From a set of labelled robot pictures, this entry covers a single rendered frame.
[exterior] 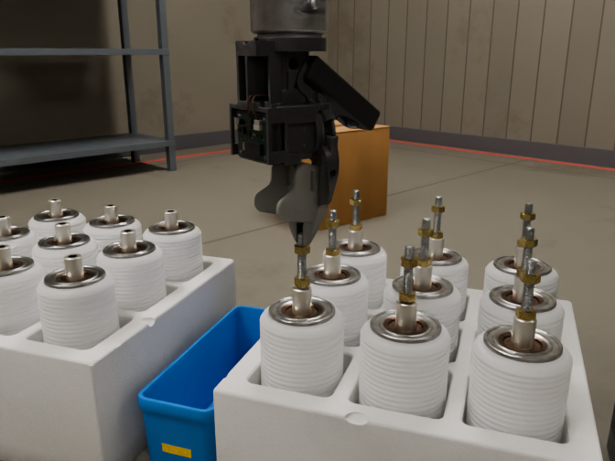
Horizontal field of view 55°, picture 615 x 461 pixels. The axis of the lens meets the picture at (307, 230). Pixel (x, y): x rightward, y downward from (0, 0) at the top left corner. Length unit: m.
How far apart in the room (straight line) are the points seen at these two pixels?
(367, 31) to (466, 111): 0.87
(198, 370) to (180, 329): 0.07
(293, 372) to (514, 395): 0.23
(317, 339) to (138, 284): 0.33
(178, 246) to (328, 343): 0.40
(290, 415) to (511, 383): 0.22
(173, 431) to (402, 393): 0.31
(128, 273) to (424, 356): 0.45
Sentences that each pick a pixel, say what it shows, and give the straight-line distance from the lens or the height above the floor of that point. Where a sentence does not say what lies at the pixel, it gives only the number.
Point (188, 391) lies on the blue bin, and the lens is 0.90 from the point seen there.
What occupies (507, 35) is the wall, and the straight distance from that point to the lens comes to 3.41.
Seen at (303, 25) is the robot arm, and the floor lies 0.56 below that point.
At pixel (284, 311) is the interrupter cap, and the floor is 0.25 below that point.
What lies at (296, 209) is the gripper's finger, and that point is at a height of 0.38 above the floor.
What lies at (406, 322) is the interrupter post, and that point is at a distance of 0.63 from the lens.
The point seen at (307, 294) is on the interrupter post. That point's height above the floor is 0.28.
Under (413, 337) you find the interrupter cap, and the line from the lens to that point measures 0.62.
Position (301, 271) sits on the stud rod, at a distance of 0.65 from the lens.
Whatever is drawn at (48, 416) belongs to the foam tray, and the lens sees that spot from 0.85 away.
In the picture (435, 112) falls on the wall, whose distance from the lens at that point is 3.63.
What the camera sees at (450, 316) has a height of 0.23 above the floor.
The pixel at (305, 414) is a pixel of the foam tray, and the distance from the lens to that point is 0.64.
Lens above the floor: 0.53
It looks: 17 degrees down
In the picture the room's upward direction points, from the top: straight up
